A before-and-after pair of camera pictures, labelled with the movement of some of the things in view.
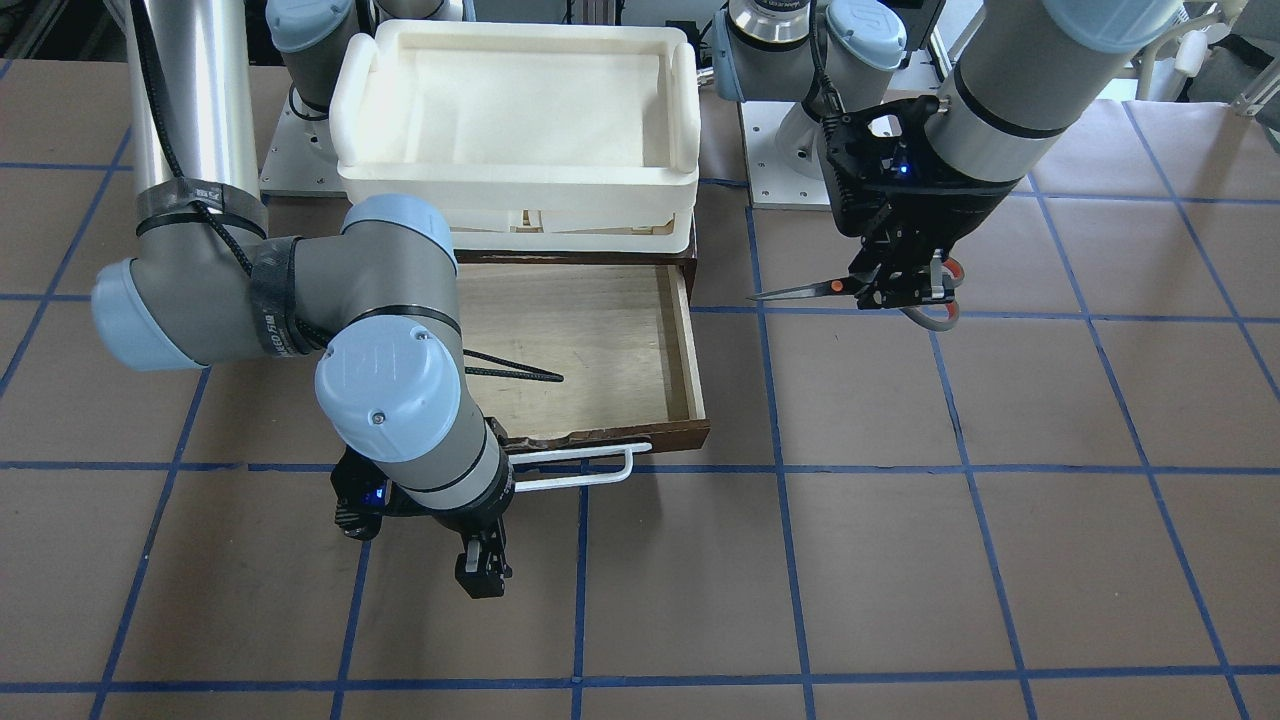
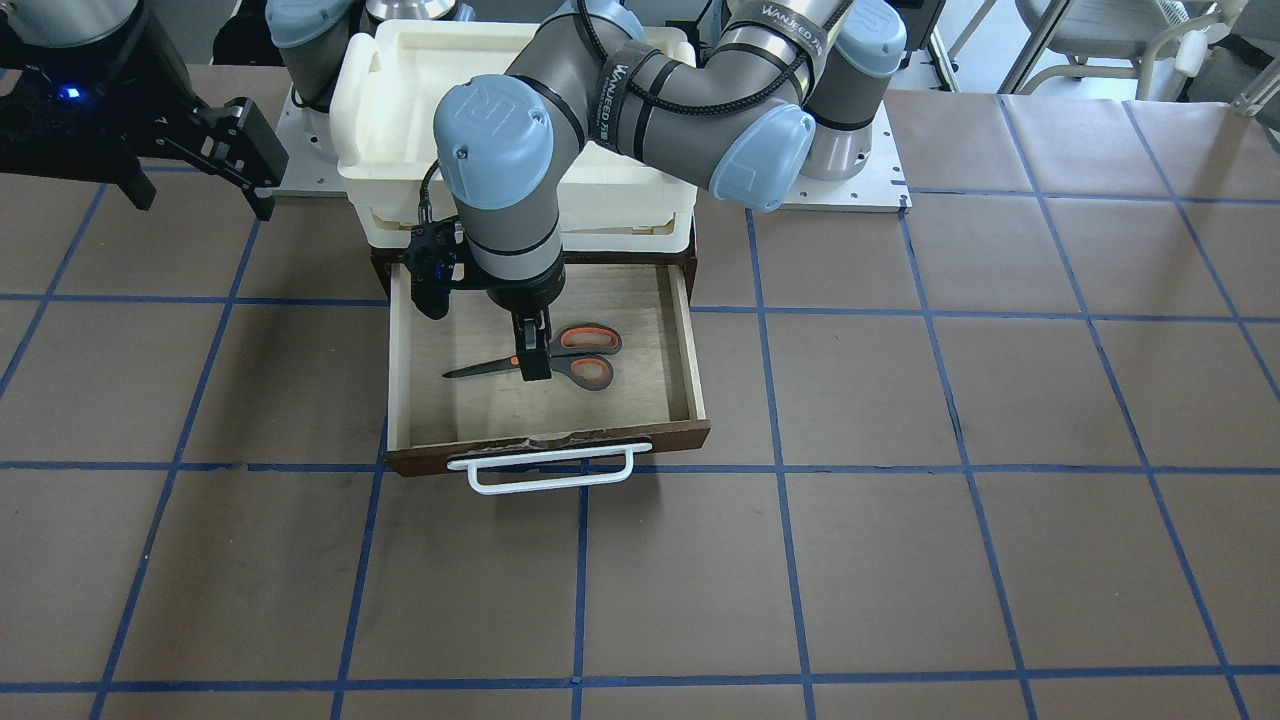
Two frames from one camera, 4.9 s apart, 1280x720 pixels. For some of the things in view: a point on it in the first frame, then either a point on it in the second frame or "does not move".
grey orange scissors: x=939 y=318 -> x=578 y=355
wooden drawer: x=616 y=324 does not move
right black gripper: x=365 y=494 -> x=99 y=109
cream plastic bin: x=533 y=136 does not move
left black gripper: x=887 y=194 -> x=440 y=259
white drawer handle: x=629 y=450 does not move
